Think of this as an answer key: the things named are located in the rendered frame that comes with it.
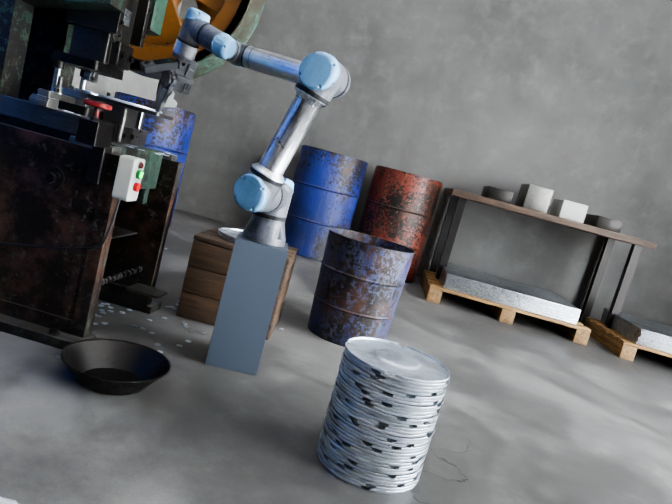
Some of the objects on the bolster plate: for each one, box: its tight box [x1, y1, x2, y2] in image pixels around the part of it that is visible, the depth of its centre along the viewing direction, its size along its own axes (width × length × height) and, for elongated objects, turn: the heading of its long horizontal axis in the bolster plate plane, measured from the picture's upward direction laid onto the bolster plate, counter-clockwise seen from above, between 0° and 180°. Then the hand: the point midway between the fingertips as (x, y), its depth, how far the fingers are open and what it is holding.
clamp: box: [28, 76, 76, 109], centre depth 182 cm, size 6×17×10 cm, turn 114°
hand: (156, 107), depth 196 cm, fingers closed
